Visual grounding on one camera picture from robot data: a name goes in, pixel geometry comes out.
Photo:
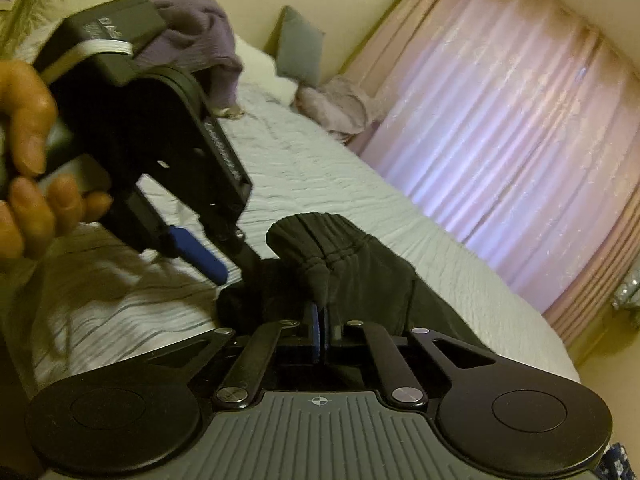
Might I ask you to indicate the pink curtain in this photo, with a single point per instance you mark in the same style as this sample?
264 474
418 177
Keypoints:
500 125

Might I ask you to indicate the purple knit sweater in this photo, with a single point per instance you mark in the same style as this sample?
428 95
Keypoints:
200 35

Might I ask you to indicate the white quilted bed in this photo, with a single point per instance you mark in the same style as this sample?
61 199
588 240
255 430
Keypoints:
320 160

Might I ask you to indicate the cream leaf-print pillow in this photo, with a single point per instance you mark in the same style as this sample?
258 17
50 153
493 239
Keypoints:
30 5

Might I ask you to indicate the blue floral cloth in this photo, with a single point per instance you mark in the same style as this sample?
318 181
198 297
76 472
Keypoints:
619 462

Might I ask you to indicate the pink crumpled cloth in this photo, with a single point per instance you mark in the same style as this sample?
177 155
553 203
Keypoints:
340 105

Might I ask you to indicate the person's left hand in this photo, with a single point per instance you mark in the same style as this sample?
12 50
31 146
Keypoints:
27 160

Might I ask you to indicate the grey pillow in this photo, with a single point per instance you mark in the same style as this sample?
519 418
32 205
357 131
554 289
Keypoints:
300 45

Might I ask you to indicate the black pants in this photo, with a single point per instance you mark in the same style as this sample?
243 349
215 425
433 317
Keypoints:
370 270

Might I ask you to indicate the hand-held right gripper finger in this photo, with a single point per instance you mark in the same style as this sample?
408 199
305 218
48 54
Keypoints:
325 330
314 332

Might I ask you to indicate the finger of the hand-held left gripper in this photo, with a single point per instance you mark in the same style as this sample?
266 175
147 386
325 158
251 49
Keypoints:
249 255
200 252

